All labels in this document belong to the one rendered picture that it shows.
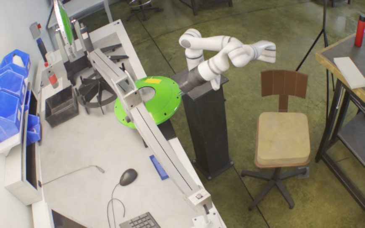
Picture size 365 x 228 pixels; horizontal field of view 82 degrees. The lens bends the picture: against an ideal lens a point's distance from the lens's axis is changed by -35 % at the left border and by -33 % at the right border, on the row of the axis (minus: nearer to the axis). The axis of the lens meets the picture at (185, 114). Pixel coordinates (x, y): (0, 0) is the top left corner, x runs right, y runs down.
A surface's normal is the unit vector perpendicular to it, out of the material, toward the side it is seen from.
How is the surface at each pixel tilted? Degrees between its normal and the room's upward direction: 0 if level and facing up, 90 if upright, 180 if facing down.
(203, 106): 90
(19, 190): 90
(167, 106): 23
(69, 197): 0
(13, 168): 0
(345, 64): 0
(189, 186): 37
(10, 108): 88
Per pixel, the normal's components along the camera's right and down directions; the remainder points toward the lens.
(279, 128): -0.16, -0.68
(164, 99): 0.06, -0.61
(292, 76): -0.27, 0.73
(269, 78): 0.12, 0.71
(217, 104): 0.54, 0.55
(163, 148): 0.22, -0.22
